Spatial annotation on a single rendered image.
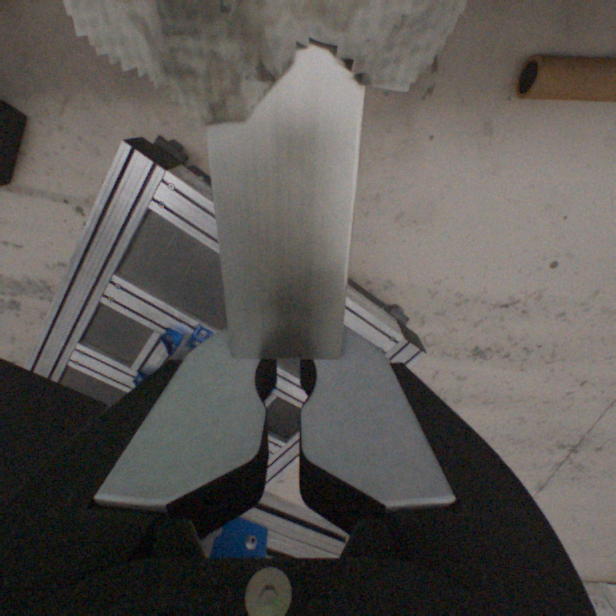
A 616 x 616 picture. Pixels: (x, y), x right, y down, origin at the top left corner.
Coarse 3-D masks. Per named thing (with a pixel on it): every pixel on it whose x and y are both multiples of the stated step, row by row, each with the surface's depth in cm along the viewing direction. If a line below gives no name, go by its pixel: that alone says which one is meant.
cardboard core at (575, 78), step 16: (528, 64) 74; (544, 64) 70; (560, 64) 70; (576, 64) 70; (592, 64) 70; (608, 64) 70; (528, 80) 77; (544, 80) 71; (560, 80) 71; (576, 80) 71; (592, 80) 71; (608, 80) 71; (528, 96) 74; (544, 96) 74; (560, 96) 74; (576, 96) 74; (592, 96) 74; (608, 96) 74
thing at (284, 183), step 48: (336, 48) 6; (288, 96) 6; (336, 96) 6; (240, 144) 6; (288, 144) 6; (336, 144) 6; (240, 192) 7; (288, 192) 7; (336, 192) 7; (240, 240) 7; (288, 240) 7; (336, 240) 7; (240, 288) 8; (288, 288) 8; (336, 288) 8; (240, 336) 9; (288, 336) 9; (336, 336) 9
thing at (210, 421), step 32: (192, 352) 9; (224, 352) 9; (192, 384) 8; (224, 384) 8; (256, 384) 8; (160, 416) 7; (192, 416) 7; (224, 416) 7; (256, 416) 7; (128, 448) 6; (160, 448) 7; (192, 448) 7; (224, 448) 7; (256, 448) 7; (128, 480) 6; (160, 480) 6; (192, 480) 6; (224, 480) 6; (256, 480) 7; (192, 512) 6; (224, 512) 7
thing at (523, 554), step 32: (416, 384) 8; (416, 416) 7; (448, 416) 7; (448, 448) 7; (480, 448) 7; (448, 480) 6; (480, 480) 6; (512, 480) 6; (416, 512) 6; (448, 512) 6; (480, 512) 6; (512, 512) 6; (416, 544) 5; (448, 544) 5; (480, 544) 5; (512, 544) 5; (544, 544) 5; (480, 576) 5; (512, 576) 5; (544, 576) 5; (576, 576) 5; (512, 608) 4; (544, 608) 4; (576, 608) 4
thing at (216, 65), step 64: (64, 0) 5; (128, 0) 5; (192, 0) 4; (256, 0) 5; (320, 0) 5; (384, 0) 5; (448, 0) 5; (128, 64) 6; (192, 64) 5; (256, 64) 5; (384, 64) 5
